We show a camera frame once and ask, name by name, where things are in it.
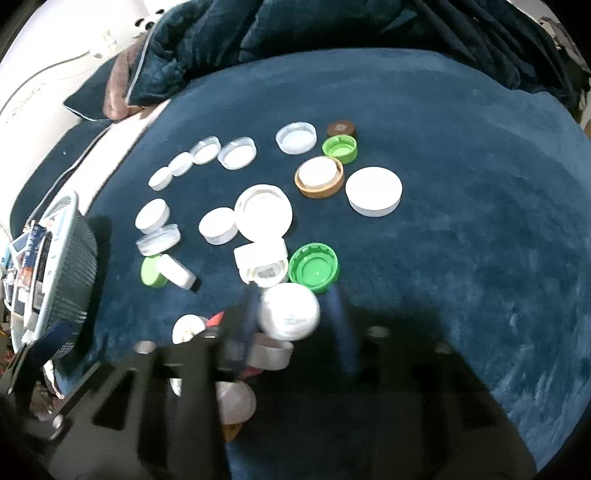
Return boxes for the white cap with inner ring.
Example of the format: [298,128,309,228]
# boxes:
[259,283,321,342]

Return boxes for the large clear ridged lid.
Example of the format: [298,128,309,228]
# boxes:
[136,224,181,257]

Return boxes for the large white ridged lid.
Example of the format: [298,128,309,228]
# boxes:
[233,184,294,242]

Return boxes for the red cap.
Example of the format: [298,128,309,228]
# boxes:
[205,311,225,328]

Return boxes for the dark green open cap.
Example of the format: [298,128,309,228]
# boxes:
[288,242,341,294]

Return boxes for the orange cap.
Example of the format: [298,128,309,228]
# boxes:
[222,423,242,443]

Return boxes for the large white flat lid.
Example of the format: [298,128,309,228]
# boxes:
[345,166,403,218]

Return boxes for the flat light green lid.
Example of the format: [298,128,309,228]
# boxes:
[140,255,168,289]

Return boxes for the white cap centre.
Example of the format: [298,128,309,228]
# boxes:
[198,207,238,246]

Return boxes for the small light green open cap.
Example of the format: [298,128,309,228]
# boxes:
[322,135,359,164]

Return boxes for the white cap above clear lid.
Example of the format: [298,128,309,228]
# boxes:
[134,198,170,234]

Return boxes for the clear lid far right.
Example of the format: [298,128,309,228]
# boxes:
[276,122,318,155]

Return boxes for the small dark brown cap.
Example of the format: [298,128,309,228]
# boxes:
[327,120,356,138]

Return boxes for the small white cap end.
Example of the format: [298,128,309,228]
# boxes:
[148,167,173,191]

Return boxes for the light blue mesh basket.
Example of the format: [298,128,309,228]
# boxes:
[10,192,98,358]

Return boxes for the small white cap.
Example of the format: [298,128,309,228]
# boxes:
[168,152,193,177]

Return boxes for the blue white cardboard box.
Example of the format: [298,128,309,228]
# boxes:
[9,225,51,292]

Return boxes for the dark blue piped pillow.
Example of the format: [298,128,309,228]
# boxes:
[63,57,116,121]

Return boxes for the dark blue crumpled blanket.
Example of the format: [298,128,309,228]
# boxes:
[125,0,580,108]

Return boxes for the brown pillow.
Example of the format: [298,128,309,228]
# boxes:
[102,42,142,121]

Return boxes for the brown ring lid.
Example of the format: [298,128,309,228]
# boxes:
[294,156,345,200]

